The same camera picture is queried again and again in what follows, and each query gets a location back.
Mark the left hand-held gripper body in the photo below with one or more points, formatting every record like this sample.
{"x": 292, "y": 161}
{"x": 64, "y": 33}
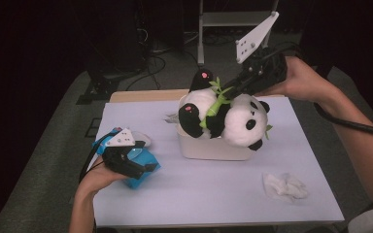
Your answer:
{"x": 119, "y": 158}

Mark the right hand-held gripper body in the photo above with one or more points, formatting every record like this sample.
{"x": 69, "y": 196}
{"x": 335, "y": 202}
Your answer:
{"x": 265, "y": 69}

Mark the blue wet wipes pack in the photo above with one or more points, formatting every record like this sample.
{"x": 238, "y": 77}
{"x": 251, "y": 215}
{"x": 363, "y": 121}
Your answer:
{"x": 142, "y": 158}

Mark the panda plush toy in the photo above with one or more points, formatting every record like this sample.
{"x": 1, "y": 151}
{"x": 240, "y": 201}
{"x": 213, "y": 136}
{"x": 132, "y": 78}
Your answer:
{"x": 239, "y": 119}

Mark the white storage bin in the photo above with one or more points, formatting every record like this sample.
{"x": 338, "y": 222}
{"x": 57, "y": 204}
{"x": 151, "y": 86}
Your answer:
{"x": 213, "y": 150}

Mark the white wet wipe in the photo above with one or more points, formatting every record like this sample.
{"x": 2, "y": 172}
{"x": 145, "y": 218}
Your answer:
{"x": 285, "y": 187}

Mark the person's left hand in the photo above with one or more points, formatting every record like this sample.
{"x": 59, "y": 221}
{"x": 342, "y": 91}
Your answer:
{"x": 100, "y": 178}

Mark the person's right hand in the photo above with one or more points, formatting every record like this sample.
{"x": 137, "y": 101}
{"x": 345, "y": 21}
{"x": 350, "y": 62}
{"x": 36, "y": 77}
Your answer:
{"x": 304, "y": 84}

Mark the white metal stand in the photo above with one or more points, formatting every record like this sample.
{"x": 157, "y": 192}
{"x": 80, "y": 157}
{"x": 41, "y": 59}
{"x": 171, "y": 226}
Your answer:
{"x": 220, "y": 18}

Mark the person's white shirt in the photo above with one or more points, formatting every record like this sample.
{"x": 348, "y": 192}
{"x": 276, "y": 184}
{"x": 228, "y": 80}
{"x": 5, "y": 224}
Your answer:
{"x": 372, "y": 221}

